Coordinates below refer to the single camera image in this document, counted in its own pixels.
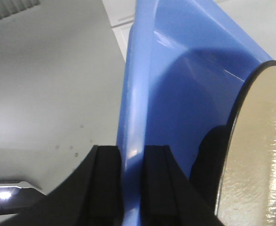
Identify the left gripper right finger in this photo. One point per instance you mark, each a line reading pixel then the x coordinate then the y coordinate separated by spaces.
pixel 167 196

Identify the blue plastic tray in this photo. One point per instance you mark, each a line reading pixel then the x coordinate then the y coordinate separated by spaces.
pixel 186 63

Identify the white cabinet door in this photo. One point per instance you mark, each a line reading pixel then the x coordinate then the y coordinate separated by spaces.
pixel 121 17

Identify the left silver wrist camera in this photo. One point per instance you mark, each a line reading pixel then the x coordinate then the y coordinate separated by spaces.
pixel 15 196

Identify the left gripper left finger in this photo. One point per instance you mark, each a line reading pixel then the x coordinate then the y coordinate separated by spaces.
pixel 90 196

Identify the beige plate with black rim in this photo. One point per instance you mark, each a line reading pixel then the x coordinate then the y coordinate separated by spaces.
pixel 235 170

